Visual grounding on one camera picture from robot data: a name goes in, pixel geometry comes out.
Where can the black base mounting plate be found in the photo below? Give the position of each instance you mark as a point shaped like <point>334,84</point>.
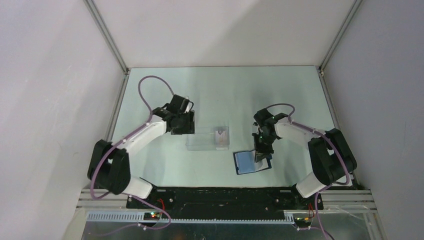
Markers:
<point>230,203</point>

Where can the right controller board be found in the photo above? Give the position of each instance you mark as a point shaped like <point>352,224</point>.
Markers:
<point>303,223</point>

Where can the left aluminium frame post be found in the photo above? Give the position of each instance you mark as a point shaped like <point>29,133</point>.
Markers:
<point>106,34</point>

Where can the aluminium frame post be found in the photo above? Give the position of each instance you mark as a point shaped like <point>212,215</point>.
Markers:
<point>106,34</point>
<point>340,33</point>

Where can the credit card in box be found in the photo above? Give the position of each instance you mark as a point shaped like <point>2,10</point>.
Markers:
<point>221,137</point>

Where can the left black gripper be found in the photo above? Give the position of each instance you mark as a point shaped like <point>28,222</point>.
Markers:
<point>189,128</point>

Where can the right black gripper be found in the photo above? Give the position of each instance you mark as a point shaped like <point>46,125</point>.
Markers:
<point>260,151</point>

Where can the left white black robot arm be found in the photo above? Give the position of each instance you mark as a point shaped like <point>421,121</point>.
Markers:
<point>110,164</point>

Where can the right aluminium frame post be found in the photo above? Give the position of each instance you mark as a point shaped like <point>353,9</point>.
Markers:
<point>340,33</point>

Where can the controller board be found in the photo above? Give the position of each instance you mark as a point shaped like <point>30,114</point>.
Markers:
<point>152,216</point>
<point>303,223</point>

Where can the left controller board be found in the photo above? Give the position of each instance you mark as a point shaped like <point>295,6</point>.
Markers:
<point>152,216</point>

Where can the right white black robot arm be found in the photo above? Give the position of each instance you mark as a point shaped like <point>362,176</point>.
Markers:
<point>330,155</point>

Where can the blue leather card holder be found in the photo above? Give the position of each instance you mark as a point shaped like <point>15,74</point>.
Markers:
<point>244,162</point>

